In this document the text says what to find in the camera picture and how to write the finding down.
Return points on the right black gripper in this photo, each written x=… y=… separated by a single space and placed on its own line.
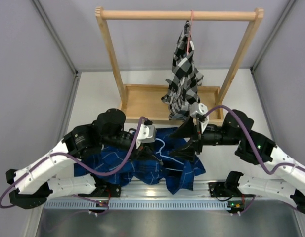
x=187 y=130

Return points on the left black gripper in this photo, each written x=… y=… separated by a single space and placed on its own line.
x=135 y=145

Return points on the light blue wire hanger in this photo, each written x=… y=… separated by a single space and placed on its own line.
x=172 y=165

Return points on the blue plaid shirt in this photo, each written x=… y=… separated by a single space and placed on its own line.
x=148 y=171

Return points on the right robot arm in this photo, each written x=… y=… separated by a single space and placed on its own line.
x=253 y=148

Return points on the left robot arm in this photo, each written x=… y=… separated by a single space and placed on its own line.
x=61 y=171

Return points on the black white plaid shirt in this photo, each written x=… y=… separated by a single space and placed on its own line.
x=184 y=79

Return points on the wooden clothes rack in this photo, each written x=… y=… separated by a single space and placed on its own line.
x=145 y=99

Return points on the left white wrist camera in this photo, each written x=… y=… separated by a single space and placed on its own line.
x=147 y=133

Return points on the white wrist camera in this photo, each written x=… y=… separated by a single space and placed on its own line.
x=198 y=112
x=147 y=133

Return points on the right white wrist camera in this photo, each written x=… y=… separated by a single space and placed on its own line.
x=198 y=112

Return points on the aluminium mounting rail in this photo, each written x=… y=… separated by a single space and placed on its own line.
x=191 y=188

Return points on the perforated cable duct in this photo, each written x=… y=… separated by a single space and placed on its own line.
x=79 y=204

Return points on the pink wire hanger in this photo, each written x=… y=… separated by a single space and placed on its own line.
x=190 y=29

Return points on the left aluminium frame post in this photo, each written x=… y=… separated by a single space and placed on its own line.
x=54 y=35

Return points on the aluminium frame post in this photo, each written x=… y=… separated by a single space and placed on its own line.
x=54 y=35
x=271 y=36

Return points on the right aluminium frame post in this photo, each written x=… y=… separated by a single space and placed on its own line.
x=271 y=36

